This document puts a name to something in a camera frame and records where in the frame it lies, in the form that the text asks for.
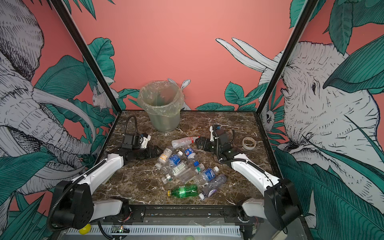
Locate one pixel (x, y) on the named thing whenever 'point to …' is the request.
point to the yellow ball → (86, 229)
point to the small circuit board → (121, 229)
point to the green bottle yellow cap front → (184, 191)
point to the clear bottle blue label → (174, 160)
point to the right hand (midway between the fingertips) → (199, 140)
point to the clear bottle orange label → (163, 157)
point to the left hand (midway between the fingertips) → (157, 150)
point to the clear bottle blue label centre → (206, 175)
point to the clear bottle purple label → (211, 188)
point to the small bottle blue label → (189, 152)
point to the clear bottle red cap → (182, 141)
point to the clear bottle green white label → (181, 171)
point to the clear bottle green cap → (188, 175)
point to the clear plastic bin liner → (161, 98)
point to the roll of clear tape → (247, 147)
